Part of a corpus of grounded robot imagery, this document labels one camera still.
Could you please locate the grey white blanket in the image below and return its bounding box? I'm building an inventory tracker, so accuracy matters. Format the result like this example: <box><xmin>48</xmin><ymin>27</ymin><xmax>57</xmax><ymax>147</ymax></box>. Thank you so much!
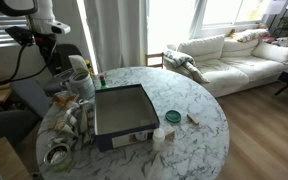
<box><xmin>163</xmin><ymin>49</ymin><xmax>212</xmax><ymax>84</ymax></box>

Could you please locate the white window blind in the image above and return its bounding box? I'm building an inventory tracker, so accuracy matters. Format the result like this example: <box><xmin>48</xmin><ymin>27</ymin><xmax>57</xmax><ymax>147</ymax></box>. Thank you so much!
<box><xmin>0</xmin><ymin>8</ymin><xmax>30</xmax><ymax>49</ymax></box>

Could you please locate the black office chair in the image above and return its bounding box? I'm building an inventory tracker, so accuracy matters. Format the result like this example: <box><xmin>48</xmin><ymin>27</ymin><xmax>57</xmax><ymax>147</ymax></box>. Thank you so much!
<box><xmin>43</xmin><ymin>43</ymin><xmax>85</xmax><ymax>77</ymax></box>

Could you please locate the small wooden chair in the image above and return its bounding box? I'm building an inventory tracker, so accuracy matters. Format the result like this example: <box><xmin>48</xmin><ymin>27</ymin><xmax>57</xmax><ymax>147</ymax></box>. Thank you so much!
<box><xmin>145</xmin><ymin>52</ymin><xmax>165</xmax><ymax>69</ymax></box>

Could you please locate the white curtain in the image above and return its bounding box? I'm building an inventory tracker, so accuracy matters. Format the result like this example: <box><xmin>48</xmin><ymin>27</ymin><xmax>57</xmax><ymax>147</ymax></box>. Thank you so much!
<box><xmin>83</xmin><ymin>0</ymin><xmax>149</xmax><ymax>73</ymax></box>
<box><xmin>187</xmin><ymin>0</ymin><xmax>208</xmax><ymax>40</ymax></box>

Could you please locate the white sofa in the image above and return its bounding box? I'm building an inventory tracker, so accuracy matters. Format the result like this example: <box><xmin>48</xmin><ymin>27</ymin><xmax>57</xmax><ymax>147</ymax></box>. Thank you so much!
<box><xmin>165</xmin><ymin>33</ymin><xmax>288</xmax><ymax>98</ymax></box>

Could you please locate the green round lid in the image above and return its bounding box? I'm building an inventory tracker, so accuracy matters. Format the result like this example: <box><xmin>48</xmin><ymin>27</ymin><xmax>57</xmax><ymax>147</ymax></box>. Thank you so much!
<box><xmin>164</xmin><ymin>109</ymin><xmax>182</xmax><ymax>124</ymax></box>

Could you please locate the light wooden desk top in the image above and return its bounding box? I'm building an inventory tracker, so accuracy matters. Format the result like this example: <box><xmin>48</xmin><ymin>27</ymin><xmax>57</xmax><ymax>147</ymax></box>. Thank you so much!
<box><xmin>0</xmin><ymin>136</ymin><xmax>33</xmax><ymax>180</ymax></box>

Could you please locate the grey chair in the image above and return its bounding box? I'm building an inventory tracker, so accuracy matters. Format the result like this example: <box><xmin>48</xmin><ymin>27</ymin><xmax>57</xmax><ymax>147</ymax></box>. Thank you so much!
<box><xmin>0</xmin><ymin>109</ymin><xmax>41</xmax><ymax>148</ymax></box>

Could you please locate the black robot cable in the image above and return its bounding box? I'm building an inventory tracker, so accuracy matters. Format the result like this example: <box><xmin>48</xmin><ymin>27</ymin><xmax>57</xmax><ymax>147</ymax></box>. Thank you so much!
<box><xmin>0</xmin><ymin>39</ymin><xmax>57</xmax><ymax>88</ymax></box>

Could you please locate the yellow bottle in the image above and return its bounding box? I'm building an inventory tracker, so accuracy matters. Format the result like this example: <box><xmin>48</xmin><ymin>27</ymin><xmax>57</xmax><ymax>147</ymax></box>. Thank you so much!
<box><xmin>84</xmin><ymin>59</ymin><xmax>95</xmax><ymax>80</ymax></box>

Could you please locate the white round canister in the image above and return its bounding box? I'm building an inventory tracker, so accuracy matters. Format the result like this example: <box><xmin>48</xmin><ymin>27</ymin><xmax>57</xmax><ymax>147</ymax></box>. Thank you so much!
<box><xmin>68</xmin><ymin>71</ymin><xmax>96</xmax><ymax>101</ymax></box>

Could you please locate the white paper card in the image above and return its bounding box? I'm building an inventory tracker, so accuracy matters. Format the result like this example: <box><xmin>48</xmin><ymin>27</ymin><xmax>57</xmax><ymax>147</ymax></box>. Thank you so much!
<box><xmin>68</xmin><ymin>54</ymin><xmax>90</xmax><ymax>75</ymax></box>

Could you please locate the white plastic bottle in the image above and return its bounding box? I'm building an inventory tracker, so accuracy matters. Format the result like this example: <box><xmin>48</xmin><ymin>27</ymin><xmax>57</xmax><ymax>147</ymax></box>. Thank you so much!
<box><xmin>151</xmin><ymin>127</ymin><xmax>166</xmax><ymax>152</ymax></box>

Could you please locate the black plant stand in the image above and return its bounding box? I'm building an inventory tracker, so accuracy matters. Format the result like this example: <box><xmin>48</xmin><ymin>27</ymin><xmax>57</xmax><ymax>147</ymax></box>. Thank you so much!
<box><xmin>271</xmin><ymin>9</ymin><xmax>288</xmax><ymax>38</ymax></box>

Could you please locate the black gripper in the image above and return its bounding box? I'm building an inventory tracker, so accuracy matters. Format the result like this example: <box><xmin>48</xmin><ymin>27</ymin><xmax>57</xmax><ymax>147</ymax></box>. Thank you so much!
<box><xmin>33</xmin><ymin>31</ymin><xmax>58</xmax><ymax>51</ymax></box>

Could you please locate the dark blue cardboard box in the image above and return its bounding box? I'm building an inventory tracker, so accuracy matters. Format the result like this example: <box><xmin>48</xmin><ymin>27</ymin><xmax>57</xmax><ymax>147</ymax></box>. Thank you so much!
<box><xmin>93</xmin><ymin>83</ymin><xmax>161</xmax><ymax>153</ymax></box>

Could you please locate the striped cream grey towel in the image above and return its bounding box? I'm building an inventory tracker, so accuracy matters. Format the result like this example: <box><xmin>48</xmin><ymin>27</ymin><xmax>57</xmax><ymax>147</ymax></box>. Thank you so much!
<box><xmin>48</xmin><ymin>98</ymin><xmax>97</xmax><ymax>151</ymax></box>

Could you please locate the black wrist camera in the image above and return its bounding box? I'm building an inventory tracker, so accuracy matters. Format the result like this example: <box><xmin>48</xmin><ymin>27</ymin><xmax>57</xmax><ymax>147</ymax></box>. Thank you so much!
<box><xmin>5</xmin><ymin>26</ymin><xmax>35</xmax><ymax>47</ymax></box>

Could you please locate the green bottle with red cap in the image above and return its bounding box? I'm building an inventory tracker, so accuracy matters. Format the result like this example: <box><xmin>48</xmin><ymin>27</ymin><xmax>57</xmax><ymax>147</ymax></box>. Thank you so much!
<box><xmin>98</xmin><ymin>74</ymin><xmax>109</xmax><ymax>90</ymax></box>

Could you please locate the grey padded seat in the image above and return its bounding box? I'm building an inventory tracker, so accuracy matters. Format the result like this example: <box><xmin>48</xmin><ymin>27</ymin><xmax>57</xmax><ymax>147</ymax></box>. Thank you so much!
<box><xmin>10</xmin><ymin>78</ymin><xmax>53</xmax><ymax>119</ymax></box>

